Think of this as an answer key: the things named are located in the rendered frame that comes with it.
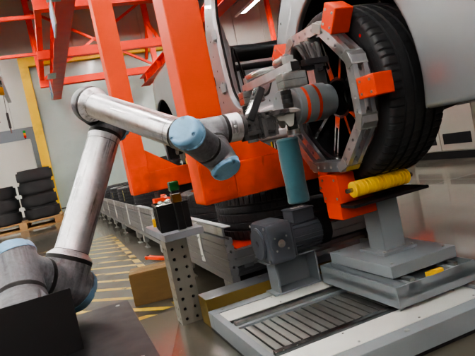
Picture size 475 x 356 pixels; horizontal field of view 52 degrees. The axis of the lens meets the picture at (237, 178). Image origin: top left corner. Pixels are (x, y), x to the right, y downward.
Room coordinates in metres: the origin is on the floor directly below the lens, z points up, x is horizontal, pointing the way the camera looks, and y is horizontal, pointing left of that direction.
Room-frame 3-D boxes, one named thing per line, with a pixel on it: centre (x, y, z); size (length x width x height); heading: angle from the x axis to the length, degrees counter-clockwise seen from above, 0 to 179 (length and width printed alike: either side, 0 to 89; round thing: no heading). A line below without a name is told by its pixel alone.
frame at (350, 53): (1.86, -0.37, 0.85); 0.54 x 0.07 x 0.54; 21
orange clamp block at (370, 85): (1.56, -0.49, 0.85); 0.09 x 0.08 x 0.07; 21
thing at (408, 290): (1.92, -0.53, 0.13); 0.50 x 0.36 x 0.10; 21
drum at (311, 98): (1.83, -0.30, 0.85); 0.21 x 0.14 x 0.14; 111
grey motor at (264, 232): (2.13, -0.22, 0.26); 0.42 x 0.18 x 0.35; 111
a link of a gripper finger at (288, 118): (1.58, -0.20, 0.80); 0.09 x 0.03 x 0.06; 103
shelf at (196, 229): (2.21, 0.34, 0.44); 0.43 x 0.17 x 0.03; 21
